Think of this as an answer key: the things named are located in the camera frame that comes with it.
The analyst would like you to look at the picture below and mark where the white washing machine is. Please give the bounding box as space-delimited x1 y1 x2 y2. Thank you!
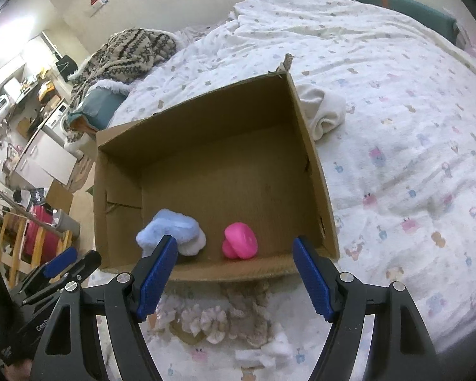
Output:
42 101 70 146

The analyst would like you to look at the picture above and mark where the white small scrunchie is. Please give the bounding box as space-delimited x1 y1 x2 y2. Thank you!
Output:
235 330 293 369

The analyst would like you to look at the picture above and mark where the black hanging garment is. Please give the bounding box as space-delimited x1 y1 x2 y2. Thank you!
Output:
56 54 78 83

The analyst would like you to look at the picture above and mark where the teal headboard pad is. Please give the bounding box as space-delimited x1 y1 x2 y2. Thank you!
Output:
355 0 458 45

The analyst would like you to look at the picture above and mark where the grey trash bin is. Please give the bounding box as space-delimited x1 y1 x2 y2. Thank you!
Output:
52 209 81 239

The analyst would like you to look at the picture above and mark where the white folded cloth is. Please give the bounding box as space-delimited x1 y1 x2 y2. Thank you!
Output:
296 84 347 141

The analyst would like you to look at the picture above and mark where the red bag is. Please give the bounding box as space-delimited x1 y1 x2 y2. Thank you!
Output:
22 204 63 265

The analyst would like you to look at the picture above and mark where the light blue fluffy scrunchie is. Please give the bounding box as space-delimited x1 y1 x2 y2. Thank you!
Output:
136 209 206 257

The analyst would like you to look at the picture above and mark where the cardboard piece on floor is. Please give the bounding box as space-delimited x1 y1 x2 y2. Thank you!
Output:
45 180 74 214

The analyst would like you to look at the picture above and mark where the beige ruffled scrunchie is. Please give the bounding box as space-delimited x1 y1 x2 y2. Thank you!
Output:
148 295 228 346

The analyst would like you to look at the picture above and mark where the open brown cardboard box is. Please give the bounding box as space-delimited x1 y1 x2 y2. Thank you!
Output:
93 71 340 282

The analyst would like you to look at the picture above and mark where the teal orange cushion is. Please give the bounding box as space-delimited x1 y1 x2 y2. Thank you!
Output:
67 87 126 136

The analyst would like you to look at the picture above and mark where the brown patterned scrunchie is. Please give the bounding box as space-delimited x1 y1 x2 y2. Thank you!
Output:
221 280 272 348

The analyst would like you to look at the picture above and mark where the white kitchen cabinet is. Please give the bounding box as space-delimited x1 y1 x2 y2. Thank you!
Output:
8 130 77 188

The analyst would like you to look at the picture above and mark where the pink scrunchie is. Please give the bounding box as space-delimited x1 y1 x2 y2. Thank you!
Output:
221 222 259 260

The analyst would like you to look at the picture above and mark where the yellow wooden chair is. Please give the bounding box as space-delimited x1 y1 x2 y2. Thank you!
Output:
0 210 74 288

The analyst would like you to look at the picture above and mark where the patterned knit fleece blanket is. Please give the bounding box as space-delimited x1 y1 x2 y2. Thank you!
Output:
67 27 180 144

